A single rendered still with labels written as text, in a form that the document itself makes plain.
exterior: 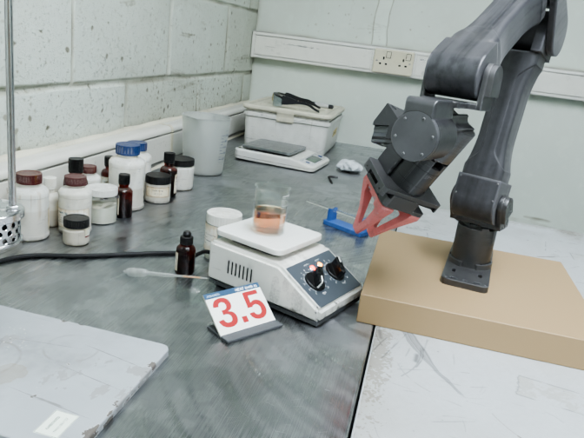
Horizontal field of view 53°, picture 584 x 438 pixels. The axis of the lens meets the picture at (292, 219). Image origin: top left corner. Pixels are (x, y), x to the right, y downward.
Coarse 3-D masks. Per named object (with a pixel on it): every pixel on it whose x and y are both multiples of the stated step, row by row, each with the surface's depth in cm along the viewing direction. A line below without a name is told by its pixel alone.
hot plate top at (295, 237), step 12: (228, 228) 86; (240, 228) 87; (288, 228) 90; (300, 228) 91; (240, 240) 83; (252, 240) 83; (264, 240) 83; (276, 240) 84; (288, 240) 84; (300, 240) 85; (312, 240) 86; (276, 252) 80; (288, 252) 82
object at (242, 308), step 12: (216, 300) 75; (228, 300) 76; (240, 300) 77; (252, 300) 78; (216, 312) 74; (228, 312) 75; (240, 312) 76; (252, 312) 77; (264, 312) 78; (228, 324) 74; (240, 324) 75
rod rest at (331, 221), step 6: (330, 210) 123; (330, 216) 124; (324, 222) 124; (330, 222) 123; (336, 222) 123; (342, 222) 123; (336, 228) 122; (342, 228) 121; (348, 228) 120; (354, 234) 119; (360, 234) 118; (366, 234) 119
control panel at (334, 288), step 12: (324, 252) 88; (300, 264) 82; (312, 264) 84; (324, 264) 86; (300, 276) 80; (324, 276) 83; (348, 276) 87; (336, 288) 83; (348, 288) 85; (324, 300) 79
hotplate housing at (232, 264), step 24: (216, 240) 86; (216, 264) 86; (240, 264) 83; (264, 264) 81; (288, 264) 81; (264, 288) 82; (288, 288) 79; (360, 288) 87; (288, 312) 80; (312, 312) 78; (336, 312) 82
